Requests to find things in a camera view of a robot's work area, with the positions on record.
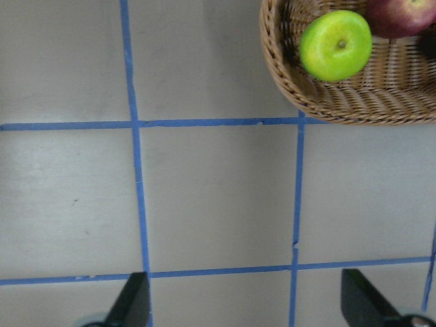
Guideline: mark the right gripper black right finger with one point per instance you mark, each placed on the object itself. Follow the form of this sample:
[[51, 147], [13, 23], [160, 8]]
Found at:
[[362, 305]]

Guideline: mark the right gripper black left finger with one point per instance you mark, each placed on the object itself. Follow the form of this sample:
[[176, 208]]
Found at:
[[133, 305]]

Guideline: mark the green apple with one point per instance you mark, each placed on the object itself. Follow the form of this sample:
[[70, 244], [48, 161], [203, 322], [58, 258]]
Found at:
[[336, 46]]

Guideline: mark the dark red apple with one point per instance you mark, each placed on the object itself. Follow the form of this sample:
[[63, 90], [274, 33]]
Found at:
[[426, 42]]

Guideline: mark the red yellow apple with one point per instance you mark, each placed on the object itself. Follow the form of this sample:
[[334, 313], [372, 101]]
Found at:
[[396, 19]]

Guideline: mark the brown wicker basket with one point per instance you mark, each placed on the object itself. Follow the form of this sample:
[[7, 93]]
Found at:
[[397, 86]]

